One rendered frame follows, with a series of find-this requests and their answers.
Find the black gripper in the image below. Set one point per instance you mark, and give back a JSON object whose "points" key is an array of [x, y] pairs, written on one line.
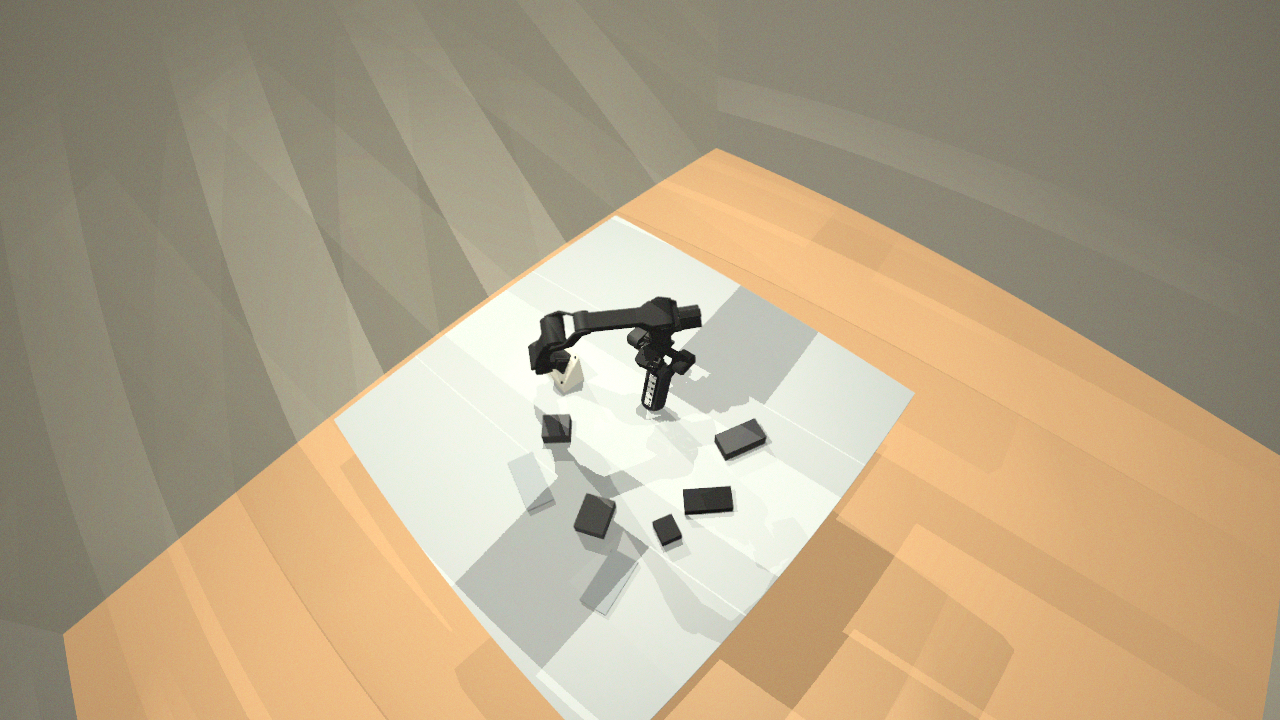
{"points": [[682, 360]]}

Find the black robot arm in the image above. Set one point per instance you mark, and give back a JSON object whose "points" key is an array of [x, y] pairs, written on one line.
{"points": [[659, 316]]}

